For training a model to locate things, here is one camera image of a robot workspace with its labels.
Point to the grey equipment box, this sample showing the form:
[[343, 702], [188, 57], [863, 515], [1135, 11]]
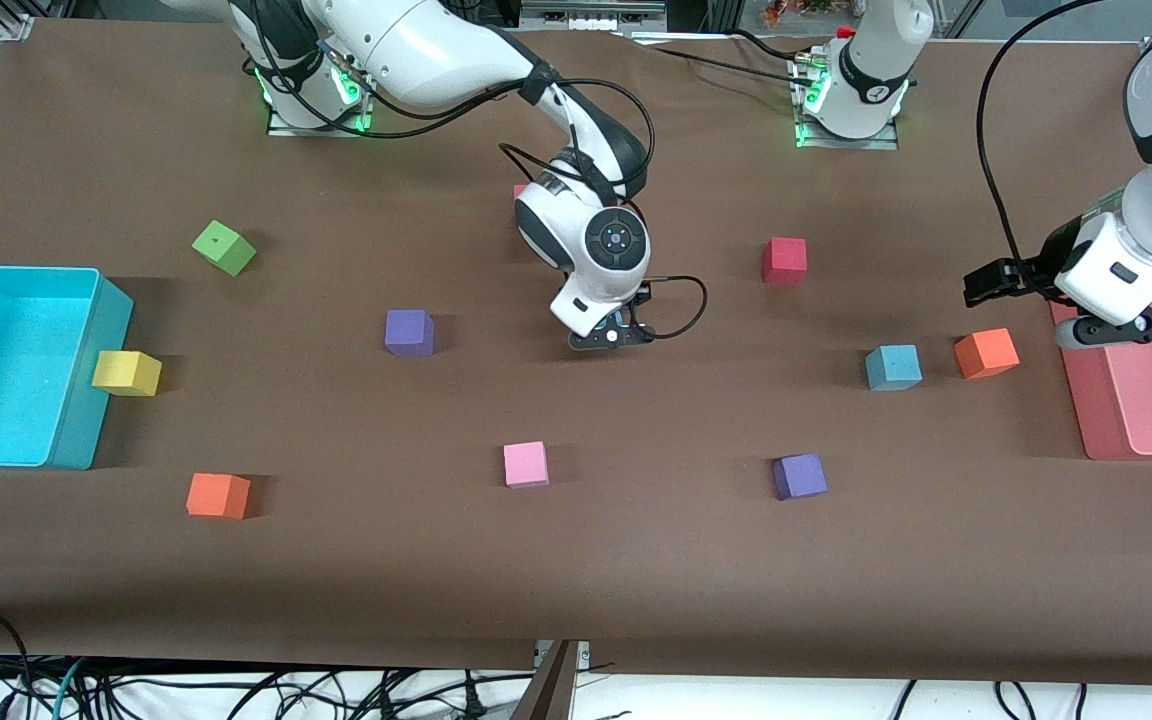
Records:
[[586, 15]]

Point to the yellow foam block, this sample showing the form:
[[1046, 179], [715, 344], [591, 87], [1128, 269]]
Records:
[[126, 372]]

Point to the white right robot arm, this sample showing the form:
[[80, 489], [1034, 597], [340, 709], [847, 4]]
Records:
[[416, 50]]

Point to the pink foam block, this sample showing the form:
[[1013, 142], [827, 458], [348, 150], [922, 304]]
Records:
[[526, 465]]

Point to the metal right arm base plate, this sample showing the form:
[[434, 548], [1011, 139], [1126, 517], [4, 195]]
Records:
[[281, 129]]

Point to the aluminium frame corner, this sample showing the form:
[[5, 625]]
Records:
[[14, 28]]

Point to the light blue foam block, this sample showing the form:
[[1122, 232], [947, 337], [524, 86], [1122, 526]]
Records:
[[893, 367]]

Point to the orange foam block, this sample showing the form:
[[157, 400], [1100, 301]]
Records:
[[216, 496], [986, 353]]

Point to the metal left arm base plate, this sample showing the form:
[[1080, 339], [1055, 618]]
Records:
[[886, 144]]

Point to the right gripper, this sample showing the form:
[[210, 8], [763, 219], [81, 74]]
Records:
[[644, 296]]

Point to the purple foam block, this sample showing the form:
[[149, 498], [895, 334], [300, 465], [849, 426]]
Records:
[[799, 477], [408, 332]]

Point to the green foam block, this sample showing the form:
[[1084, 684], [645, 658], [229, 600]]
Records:
[[226, 250]]

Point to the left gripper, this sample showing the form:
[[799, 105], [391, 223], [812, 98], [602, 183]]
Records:
[[1034, 271]]

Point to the brown table cover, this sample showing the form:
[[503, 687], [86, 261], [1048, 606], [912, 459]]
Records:
[[636, 560]]

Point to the silver metal bracket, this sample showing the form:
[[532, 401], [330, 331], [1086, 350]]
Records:
[[583, 652]]

